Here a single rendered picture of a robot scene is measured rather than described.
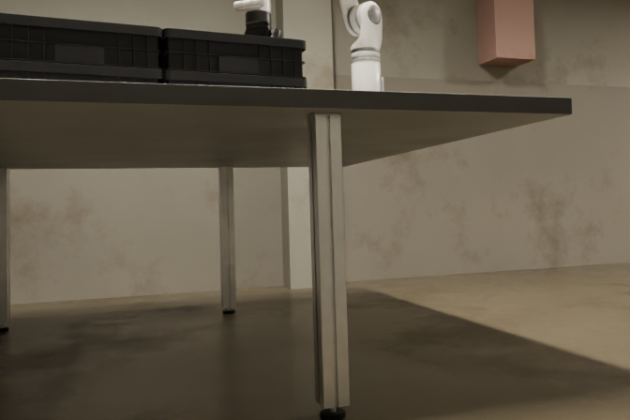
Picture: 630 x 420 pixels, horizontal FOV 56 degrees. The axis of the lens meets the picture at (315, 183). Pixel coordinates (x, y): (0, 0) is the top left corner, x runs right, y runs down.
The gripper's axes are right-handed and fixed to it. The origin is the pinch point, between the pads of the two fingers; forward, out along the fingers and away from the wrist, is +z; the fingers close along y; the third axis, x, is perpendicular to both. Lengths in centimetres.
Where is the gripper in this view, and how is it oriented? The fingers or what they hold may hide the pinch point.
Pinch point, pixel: (259, 62)
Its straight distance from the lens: 175.4
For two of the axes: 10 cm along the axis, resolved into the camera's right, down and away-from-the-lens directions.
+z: 0.2, 10.0, -0.5
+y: -9.3, 0.4, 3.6
